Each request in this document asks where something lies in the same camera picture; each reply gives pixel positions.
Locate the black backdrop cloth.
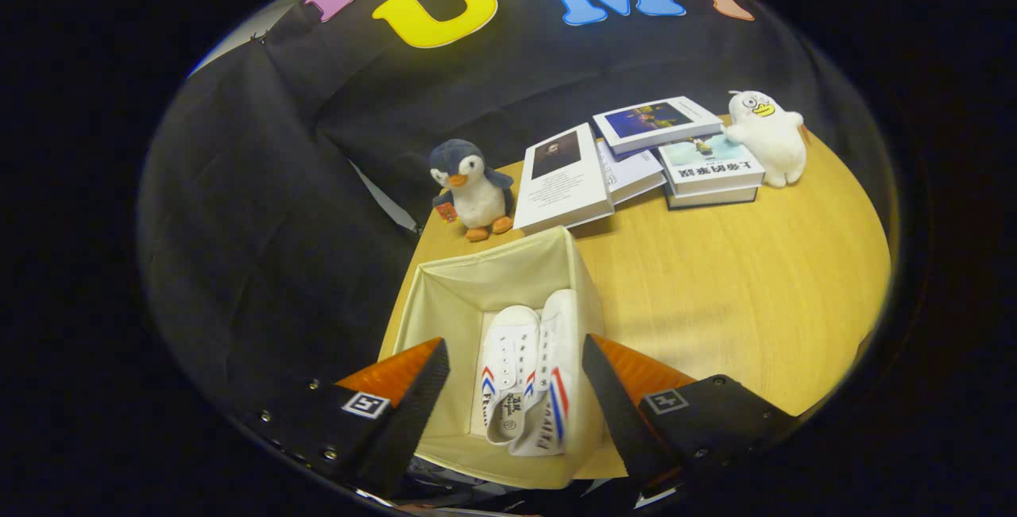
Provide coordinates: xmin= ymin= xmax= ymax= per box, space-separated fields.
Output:
xmin=137 ymin=0 xmax=867 ymax=438

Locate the white duck plush toy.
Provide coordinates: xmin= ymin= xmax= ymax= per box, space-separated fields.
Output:
xmin=723 ymin=90 xmax=808 ymax=188

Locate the white book with text cover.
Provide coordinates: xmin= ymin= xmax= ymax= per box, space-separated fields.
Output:
xmin=597 ymin=140 xmax=667 ymax=206

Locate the white canvas shoe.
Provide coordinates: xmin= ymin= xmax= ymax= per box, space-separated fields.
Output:
xmin=479 ymin=305 xmax=543 ymax=445
xmin=512 ymin=288 xmax=578 ymax=457

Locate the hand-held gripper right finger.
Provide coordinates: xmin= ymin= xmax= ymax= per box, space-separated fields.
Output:
xmin=582 ymin=334 xmax=799 ymax=494

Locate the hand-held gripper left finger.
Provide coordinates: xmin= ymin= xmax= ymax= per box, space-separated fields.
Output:
xmin=242 ymin=337 xmax=450 ymax=500

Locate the book with blue picture cover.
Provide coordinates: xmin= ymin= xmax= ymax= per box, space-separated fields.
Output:
xmin=593 ymin=96 xmax=724 ymax=156

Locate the book with dark portrait cover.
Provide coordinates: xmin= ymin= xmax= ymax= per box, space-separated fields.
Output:
xmin=512 ymin=122 xmax=615 ymax=234

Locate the beige fabric storage box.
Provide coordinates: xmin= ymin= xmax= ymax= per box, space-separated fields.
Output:
xmin=380 ymin=225 xmax=628 ymax=491

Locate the book with teal cover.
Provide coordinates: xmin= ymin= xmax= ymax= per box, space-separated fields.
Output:
xmin=658 ymin=133 xmax=766 ymax=197

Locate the grey penguin plush toy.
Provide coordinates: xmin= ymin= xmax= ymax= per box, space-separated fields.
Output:
xmin=429 ymin=139 xmax=516 ymax=243

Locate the white book under teal book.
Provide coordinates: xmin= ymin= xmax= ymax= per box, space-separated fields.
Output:
xmin=666 ymin=186 xmax=760 ymax=210

